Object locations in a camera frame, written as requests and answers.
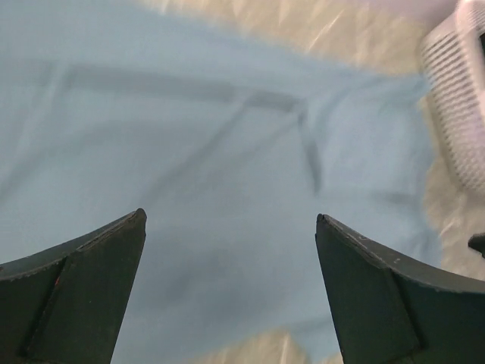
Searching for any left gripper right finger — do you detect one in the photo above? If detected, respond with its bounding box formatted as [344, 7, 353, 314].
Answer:
[315, 215, 484, 363]

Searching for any white plastic laundry basket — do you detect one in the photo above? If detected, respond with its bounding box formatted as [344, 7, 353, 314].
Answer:
[421, 1, 484, 196]

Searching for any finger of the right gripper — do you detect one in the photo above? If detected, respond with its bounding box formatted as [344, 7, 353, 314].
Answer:
[468, 234, 485, 258]

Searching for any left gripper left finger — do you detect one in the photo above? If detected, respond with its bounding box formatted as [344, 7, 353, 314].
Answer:
[1, 209, 147, 363]

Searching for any blue t shirt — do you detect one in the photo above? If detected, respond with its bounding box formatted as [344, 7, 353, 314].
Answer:
[1, 1, 441, 363]

